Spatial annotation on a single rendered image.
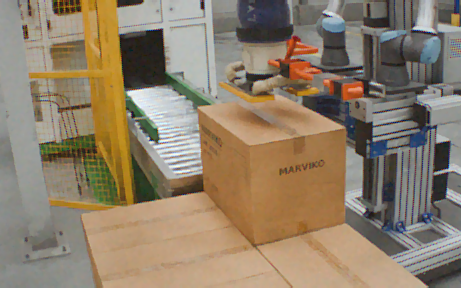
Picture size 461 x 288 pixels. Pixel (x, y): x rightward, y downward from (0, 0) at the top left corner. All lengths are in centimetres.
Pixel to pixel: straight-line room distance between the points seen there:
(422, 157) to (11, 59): 223
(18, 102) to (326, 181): 178
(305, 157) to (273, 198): 19
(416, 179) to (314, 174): 89
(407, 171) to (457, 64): 59
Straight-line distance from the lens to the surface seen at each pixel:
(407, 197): 297
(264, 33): 220
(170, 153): 329
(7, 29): 318
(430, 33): 241
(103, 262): 219
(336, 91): 181
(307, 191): 221
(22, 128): 327
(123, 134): 339
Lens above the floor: 161
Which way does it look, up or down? 19 degrees down
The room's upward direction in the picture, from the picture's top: 4 degrees counter-clockwise
